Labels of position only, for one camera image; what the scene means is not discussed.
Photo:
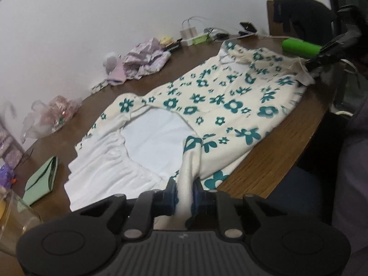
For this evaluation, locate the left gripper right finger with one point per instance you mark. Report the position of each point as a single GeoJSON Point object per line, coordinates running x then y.
{"type": "Point", "coordinates": [215, 210]}

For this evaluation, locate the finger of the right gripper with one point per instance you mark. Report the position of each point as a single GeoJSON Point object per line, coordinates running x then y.
{"type": "Point", "coordinates": [317, 69]}
{"type": "Point", "coordinates": [331, 53]}

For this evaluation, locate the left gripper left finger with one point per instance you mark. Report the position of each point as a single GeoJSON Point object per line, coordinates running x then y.
{"type": "Point", "coordinates": [146, 208]}

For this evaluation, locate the cream green-flowered garment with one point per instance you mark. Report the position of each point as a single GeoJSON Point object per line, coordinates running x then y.
{"type": "Point", "coordinates": [200, 126]}

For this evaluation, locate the bright green roll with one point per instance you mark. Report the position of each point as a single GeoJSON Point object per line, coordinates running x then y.
{"type": "Point", "coordinates": [300, 48]}

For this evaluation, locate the black office chair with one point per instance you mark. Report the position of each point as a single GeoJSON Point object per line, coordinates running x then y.
{"type": "Point", "coordinates": [316, 23]}

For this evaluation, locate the phone on black stand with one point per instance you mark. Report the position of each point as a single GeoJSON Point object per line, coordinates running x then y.
{"type": "Point", "coordinates": [248, 28]}

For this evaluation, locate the green fabric pouch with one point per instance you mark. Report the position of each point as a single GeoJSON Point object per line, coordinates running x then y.
{"type": "Point", "coordinates": [41, 183]}

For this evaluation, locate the green translucent case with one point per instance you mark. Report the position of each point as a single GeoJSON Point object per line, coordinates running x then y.
{"type": "Point", "coordinates": [202, 38]}

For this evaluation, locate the white hair clip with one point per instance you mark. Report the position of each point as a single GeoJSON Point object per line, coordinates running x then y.
{"type": "Point", "coordinates": [99, 87]}

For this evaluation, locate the white charger adapter right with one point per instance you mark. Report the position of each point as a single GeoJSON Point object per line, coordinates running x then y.
{"type": "Point", "coordinates": [193, 32]}

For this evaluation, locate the white charger adapter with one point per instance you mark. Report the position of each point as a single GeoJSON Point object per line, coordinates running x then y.
{"type": "Point", "coordinates": [193, 32]}
{"type": "Point", "coordinates": [185, 34]}

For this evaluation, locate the white power strip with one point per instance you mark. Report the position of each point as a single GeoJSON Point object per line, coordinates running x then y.
{"type": "Point", "coordinates": [187, 42]}

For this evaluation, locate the pink folded garment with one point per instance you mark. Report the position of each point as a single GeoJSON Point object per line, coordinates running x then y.
{"type": "Point", "coordinates": [117, 76]}

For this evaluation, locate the white charger adapter left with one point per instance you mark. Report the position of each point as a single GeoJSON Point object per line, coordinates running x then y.
{"type": "Point", "coordinates": [185, 34]}

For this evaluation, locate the clear glass jar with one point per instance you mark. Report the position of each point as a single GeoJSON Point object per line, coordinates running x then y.
{"type": "Point", "coordinates": [16, 218]}

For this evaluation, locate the clear plastic snack bag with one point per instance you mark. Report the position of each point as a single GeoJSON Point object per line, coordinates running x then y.
{"type": "Point", "coordinates": [47, 118]}

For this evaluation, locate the dark gift box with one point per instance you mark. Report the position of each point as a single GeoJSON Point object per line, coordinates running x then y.
{"type": "Point", "coordinates": [175, 46]}

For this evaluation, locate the purple floral folded garment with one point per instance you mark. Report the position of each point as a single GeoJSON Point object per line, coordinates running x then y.
{"type": "Point", "coordinates": [145, 59]}

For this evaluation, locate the white knit plush toy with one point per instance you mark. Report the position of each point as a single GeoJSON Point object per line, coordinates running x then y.
{"type": "Point", "coordinates": [110, 61]}

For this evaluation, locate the purple knit vase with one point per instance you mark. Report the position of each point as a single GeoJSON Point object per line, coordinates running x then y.
{"type": "Point", "coordinates": [9, 152]}

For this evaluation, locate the yellow snack box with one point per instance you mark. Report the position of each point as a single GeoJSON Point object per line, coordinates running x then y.
{"type": "Point", "coordinates": [166, 41]}

